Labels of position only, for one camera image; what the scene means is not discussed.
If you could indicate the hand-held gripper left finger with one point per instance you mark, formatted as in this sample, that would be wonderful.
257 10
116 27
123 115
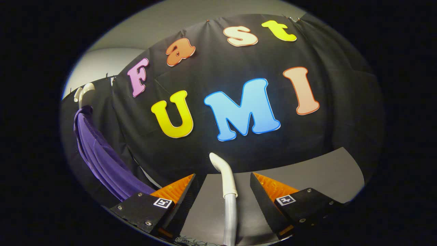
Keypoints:
179 208

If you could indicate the white clothes hanger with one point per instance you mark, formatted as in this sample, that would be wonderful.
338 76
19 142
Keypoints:
87 90

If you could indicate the purple jacket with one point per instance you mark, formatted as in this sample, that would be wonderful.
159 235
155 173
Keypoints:
102 160

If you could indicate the grey cabinet with dark top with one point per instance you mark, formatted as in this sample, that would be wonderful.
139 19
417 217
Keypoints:
307 174

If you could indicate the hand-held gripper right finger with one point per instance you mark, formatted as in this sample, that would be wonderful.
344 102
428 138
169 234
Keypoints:
264 205

